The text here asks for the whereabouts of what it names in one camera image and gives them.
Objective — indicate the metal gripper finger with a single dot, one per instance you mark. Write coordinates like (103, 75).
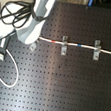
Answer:
(33, 46)

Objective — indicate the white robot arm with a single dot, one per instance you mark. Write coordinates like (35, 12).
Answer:
(25, 18)

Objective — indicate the left metal cable clip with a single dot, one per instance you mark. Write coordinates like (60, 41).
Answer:
(64, 45)

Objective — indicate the metal cable clip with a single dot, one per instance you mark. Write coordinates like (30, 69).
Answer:
(97, 50)
(64, 45)

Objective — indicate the right metal cable clip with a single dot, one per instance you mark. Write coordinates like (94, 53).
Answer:
(97, 50)

